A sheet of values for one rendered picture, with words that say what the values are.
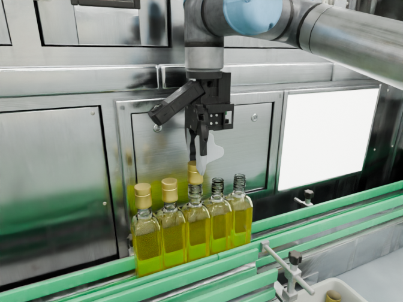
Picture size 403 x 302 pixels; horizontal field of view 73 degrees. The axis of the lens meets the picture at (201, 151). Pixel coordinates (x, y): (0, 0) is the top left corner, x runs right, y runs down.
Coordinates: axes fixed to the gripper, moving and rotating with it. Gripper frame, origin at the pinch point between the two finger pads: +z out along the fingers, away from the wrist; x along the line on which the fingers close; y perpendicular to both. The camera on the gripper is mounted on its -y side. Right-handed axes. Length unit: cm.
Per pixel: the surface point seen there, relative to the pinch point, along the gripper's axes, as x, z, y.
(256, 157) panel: 13.2, 6.4, 25.3
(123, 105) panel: 11.8, -12.4, -12.3
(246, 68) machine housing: 13.3, -19.5, 20.1
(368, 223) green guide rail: -3, 28, 59
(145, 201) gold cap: -1.7, 5.1, -11.6
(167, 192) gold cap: -1.2, 4.2, -6.7
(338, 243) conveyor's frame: -4, 31, 44
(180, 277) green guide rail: -6.3, 22.5, -6.1
